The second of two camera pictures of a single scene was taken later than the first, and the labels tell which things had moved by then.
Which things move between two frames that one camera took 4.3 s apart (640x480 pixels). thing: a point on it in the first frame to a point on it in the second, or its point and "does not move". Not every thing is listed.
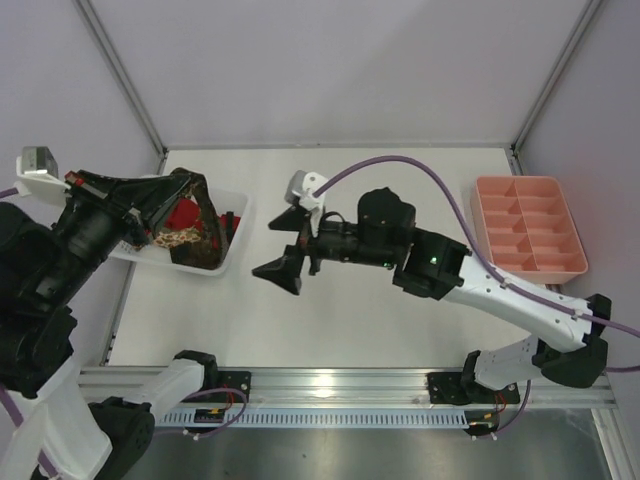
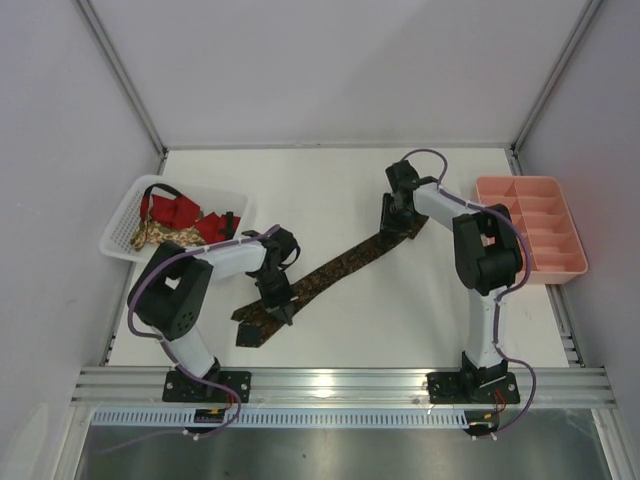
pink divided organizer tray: x=528 y=228 does not move
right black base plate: x=462 y=389 does not move
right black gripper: x=307 y=242 to x=397 y=220
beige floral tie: x=180 y=235 does not move
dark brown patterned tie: x=216 y=228 to x=249 y=319
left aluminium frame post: x=106 y=47 does not move
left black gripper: x=107 y=206 to x=279 y=305
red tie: x=183 y=212 does not move
